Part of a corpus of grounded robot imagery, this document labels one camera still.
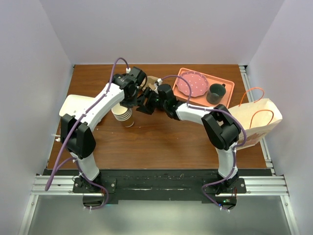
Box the paper bag orange handles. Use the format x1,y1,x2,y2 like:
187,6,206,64
228,97,283,150

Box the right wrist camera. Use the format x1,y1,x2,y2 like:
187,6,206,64
156,78,162,85

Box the dark green mug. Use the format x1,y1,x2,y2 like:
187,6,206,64
206,83,226,104

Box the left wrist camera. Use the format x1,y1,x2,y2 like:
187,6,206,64
127,67,146,83

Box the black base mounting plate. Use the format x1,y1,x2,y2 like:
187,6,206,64
56,169,272,207

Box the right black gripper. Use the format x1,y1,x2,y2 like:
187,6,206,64
136,87,167,115

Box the aluminium frame rails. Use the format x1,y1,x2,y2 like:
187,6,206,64
18,65,300,235

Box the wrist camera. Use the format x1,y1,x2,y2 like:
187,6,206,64
127,67,146,83
156,78,162,85

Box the white rectangular plate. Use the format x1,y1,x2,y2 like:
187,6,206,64
59,94,95,119

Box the cardboard cup carrier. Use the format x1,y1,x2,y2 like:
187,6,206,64
139,76,159,92

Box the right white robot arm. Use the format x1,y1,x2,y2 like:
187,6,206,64
136,84,246,192

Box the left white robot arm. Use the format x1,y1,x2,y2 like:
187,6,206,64
60,70,147,192

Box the pink dotted plate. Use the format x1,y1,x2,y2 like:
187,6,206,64
176,71,209,97

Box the pink plastic tray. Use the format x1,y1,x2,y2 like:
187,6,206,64
172,68,235,107

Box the stack of paper cups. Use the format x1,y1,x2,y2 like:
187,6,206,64
111,104,134,128

